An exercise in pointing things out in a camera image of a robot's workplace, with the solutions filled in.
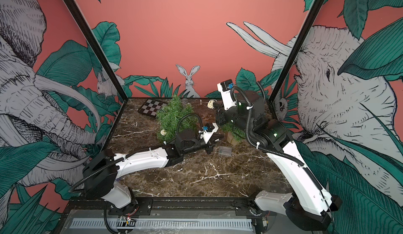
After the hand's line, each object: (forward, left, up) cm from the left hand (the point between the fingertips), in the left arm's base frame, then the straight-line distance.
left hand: (224, 135), depth 71 cm
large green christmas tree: (+9, +23, +5) cm, 25 cm away
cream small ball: (+5, +30, -4) cm, 30 cm away
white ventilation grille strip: (-30, +29, -25) cm, 49 cm away
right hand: (+4, +6, +19) cm, 20 cm away
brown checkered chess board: (+39, +47, -23) cm, 65 cm away
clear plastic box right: (+4, -4, -26) cm, 27 cm away
